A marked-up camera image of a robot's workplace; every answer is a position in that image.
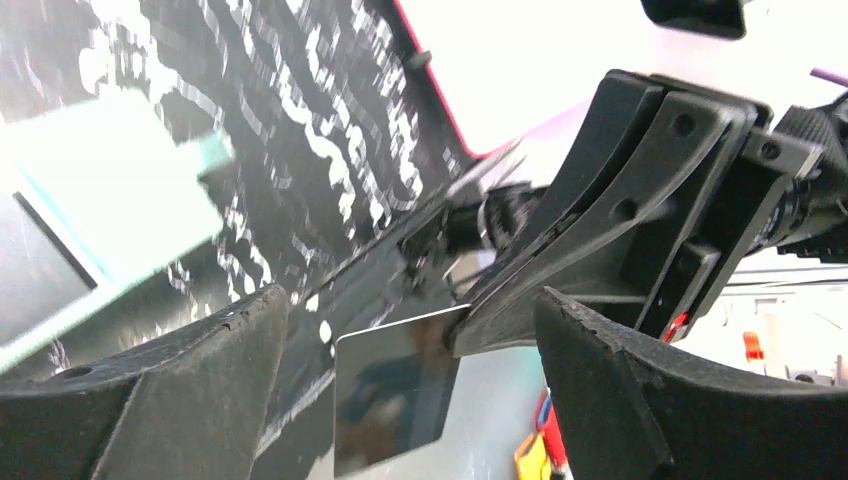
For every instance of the green card holder wallet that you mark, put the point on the green card holder wallet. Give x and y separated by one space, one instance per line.
108 180

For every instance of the black VIP credit card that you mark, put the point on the black VIP credit card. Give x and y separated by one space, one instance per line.
39 277

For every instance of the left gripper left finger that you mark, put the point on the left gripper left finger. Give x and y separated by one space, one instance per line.
190 404

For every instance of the white board pink frame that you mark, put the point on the white board pink frame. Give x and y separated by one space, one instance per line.
507 69

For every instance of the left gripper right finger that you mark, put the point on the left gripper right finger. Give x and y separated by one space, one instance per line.
632 407

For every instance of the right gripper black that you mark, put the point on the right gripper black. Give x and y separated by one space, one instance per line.
785 189

